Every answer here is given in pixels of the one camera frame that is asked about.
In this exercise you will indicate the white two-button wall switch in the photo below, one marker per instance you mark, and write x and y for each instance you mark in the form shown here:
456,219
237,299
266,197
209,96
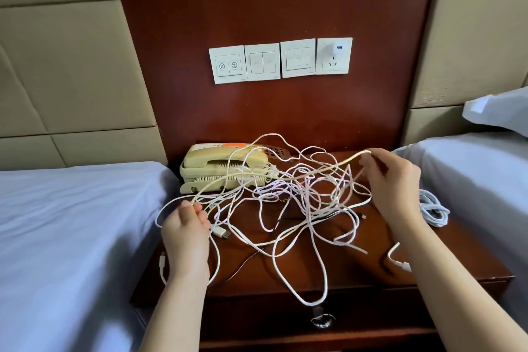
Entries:
228,65

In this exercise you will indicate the beige padded headboard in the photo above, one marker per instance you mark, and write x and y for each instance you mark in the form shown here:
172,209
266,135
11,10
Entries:
478,42
74,59

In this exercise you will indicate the person's left hand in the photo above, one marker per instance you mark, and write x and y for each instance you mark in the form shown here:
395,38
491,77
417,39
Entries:
186,244

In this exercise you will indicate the white plug-in charger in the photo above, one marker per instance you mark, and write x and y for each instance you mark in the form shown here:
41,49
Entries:
334,50

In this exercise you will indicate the white double rocker wall switch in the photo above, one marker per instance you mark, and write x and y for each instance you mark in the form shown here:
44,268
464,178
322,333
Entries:
263,62

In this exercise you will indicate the right bed white sheet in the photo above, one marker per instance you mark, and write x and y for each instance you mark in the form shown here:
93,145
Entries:
487,182

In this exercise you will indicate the person's left forearm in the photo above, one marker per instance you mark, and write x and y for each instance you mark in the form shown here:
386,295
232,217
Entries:
177,319

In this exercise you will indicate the white triple rocker wall switch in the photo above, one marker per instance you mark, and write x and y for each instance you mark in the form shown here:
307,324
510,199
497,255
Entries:
299,59

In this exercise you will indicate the white pillow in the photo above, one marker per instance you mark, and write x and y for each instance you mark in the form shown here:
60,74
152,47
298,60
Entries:
503,112

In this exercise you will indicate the person's right forearm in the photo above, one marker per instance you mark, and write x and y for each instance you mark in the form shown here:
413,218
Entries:
462,281

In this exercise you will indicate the left bed white sheet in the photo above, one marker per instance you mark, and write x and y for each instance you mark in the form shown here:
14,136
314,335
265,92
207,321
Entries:
74,248

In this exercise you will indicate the wooden nightstand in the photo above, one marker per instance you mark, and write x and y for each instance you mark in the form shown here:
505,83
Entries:
462,257

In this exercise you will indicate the bed white sheet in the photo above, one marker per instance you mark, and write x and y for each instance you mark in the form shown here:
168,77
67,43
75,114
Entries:
74,248
487,182

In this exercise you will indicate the dark wooden drawer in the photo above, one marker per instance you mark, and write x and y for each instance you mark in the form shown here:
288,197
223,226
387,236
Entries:
264,314

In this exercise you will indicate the person's right hand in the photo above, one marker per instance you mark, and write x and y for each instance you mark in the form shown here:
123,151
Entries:
392,187

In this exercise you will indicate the dark wooden wall panel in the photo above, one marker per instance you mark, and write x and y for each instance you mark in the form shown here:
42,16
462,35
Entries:
272,1

